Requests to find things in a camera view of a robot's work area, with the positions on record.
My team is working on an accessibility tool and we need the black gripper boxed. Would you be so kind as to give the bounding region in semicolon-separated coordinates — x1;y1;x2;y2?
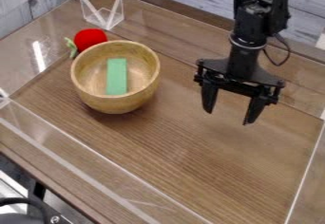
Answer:
194;44;285;125

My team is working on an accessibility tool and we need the green rectangular block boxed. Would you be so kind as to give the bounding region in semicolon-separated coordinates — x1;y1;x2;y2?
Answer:
107;58;128;95

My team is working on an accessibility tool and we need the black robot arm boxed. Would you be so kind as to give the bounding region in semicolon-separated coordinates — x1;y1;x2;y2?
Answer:
194;0;291;124

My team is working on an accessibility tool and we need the brown wooden bowl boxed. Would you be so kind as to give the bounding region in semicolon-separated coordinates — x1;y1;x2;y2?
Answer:
70;40;162;114

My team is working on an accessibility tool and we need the red plush apple toy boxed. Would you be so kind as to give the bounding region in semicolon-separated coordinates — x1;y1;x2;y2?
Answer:
65;28;109;59

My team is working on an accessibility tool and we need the clear acrylic table barrier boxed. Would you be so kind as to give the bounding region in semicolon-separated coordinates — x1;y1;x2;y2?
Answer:
0;89;213;224

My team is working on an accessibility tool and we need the black metal table leg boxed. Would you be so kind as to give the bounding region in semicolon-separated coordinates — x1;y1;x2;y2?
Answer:
34;182;46;199

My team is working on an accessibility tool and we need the clear acrylic corner bracket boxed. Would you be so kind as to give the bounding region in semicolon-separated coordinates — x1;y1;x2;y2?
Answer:
81;0;125;30

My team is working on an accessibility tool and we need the black cable under table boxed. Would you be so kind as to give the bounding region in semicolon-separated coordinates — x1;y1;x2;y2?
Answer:
0;196;51;224

